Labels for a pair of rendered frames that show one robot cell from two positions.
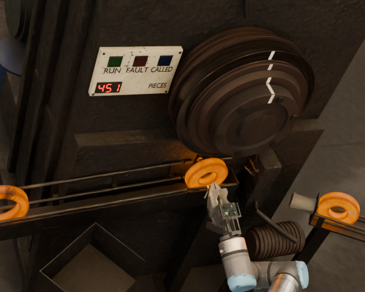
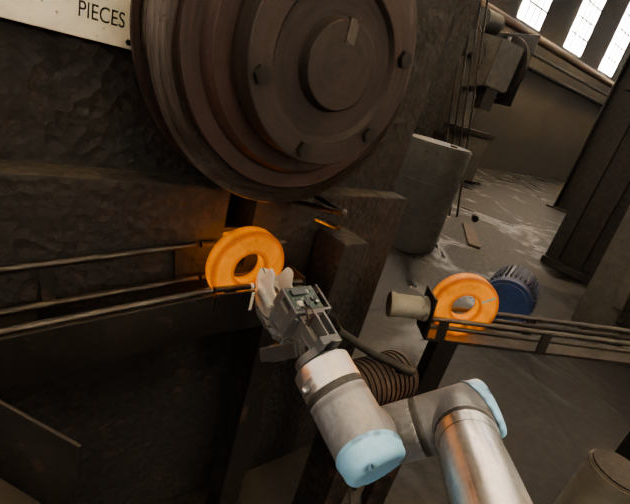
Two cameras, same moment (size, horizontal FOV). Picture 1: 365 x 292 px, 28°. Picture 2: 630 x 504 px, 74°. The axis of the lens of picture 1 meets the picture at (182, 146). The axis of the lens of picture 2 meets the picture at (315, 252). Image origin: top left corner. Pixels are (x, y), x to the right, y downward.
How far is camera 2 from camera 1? 183 cm
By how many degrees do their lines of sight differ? 22
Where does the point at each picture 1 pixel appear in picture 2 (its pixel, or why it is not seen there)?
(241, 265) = (363, 410)
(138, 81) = not seen: outside the picture
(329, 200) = (452, 286)
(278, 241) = (384, 379)
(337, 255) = not seen: hidden behind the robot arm
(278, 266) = (432, 401)
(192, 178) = (219, 265)
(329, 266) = not seen: hidden behind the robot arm
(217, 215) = (281, 316)
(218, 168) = (266, 243)
